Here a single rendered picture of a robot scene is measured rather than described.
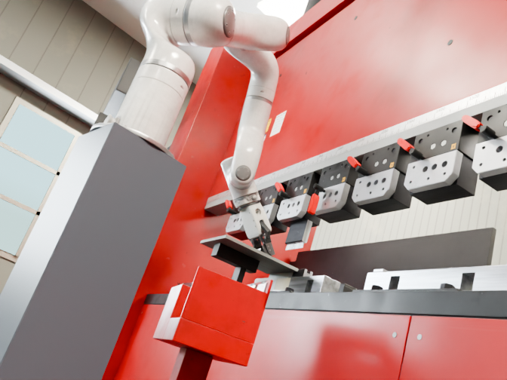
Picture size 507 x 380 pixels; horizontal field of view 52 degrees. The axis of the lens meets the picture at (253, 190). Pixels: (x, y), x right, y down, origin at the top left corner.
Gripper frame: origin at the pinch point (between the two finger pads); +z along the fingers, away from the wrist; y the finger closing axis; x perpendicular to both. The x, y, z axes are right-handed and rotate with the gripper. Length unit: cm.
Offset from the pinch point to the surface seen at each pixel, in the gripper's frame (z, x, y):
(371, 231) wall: 24, -221, 236
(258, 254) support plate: -0.2, 6.3, -8.3
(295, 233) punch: -2.2, -13.5, 1.4
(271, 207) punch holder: -13.3, -16.1, 16.1
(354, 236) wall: 24, -213, 254
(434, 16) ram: -49, -55, -45
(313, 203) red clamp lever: -9.0, -13.0, -15.8
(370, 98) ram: -34, -40, -25
